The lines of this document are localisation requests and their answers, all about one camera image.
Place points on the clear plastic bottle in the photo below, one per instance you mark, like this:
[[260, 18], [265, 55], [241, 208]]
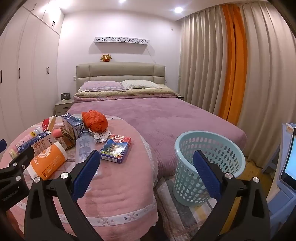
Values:
[[84, 144]]

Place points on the pink packet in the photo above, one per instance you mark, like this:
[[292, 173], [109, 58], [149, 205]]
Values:
[[56, 133]]

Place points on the orange plush toy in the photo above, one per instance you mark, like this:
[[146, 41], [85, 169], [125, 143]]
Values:
[[105, 58]]

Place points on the ceiling spotlight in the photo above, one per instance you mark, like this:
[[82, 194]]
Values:
[[178, 9]]

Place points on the orange printed card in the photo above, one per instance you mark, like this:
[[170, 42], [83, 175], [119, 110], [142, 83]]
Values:
[[290, 128]]

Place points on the blue milk carton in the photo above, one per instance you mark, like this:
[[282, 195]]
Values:
[[72, 122]]

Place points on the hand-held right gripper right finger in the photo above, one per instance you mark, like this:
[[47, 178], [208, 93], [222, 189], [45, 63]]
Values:
[[205, 176]]

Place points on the white polka dot cloth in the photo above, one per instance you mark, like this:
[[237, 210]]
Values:
[[103, 136]]

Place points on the beige nightstand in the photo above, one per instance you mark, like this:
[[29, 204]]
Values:
[[63, 105]]

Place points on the orange curtain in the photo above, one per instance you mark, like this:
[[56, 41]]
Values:
[[232, 69]]

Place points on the small dark frame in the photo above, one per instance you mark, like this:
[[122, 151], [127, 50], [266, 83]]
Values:
[[65, 96]]

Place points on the white wall shelf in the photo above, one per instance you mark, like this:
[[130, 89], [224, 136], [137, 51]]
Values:
[[121, 40]]

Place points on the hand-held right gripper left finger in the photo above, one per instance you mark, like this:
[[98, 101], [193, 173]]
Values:
[[86, 176]]

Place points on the white patterned pillow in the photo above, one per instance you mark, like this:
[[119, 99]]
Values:
[[141, 84]]

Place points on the white box with blue label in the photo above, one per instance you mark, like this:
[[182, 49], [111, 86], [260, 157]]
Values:
[[41, 142]]

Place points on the orange plastic bag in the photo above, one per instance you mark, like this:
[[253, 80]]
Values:
[[96, 121]]

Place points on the small yellow item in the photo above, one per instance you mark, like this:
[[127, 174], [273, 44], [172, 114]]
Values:
[[13, 153]]

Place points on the purple pillow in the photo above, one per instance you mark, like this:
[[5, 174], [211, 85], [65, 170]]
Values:
[[101, 86]]

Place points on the orange paper cup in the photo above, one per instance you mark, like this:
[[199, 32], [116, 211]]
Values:
[[46, 160]]

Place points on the white wardrobe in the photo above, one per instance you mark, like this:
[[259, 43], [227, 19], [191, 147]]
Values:
[[30, 69]]

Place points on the light blue plastic basket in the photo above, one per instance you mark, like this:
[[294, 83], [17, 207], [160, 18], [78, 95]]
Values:
[[185, 180]]

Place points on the beige padded headboard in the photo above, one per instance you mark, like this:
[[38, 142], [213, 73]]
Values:
[[120, 70]]

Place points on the tablet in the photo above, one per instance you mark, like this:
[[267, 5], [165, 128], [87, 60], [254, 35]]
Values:
[[290, 162]]

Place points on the blue white desk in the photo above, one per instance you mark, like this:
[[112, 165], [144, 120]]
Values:
[[279, 204]]

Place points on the pink blanket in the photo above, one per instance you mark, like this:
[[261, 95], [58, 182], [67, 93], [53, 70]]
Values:
[[120, 185]]

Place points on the beige curtain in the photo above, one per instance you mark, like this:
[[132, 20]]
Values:
[[270, 81], [201, 64]]

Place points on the red and white packet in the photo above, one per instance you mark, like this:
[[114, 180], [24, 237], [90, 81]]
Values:
[[47, 122]]

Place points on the small pink white bottle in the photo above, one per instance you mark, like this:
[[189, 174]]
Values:
[[27, 141]]

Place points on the blue card box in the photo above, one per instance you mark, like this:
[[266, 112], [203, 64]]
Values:
[[115, 148]]

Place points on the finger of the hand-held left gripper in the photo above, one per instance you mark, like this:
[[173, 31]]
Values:
[[2, 146], [20, 157]]

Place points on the purple bed blanket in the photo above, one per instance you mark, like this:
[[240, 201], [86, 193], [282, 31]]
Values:
[[173, 120]]

